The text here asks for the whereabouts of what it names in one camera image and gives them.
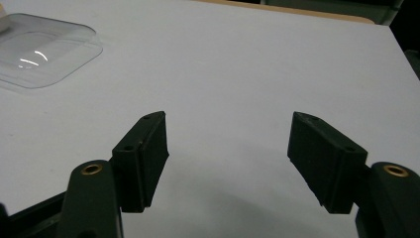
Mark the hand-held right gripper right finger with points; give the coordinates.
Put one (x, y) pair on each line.
(330, 158)

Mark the clear plastic tray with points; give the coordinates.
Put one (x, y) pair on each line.
(39, 51)

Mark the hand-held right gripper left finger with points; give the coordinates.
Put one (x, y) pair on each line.
(138, 165)

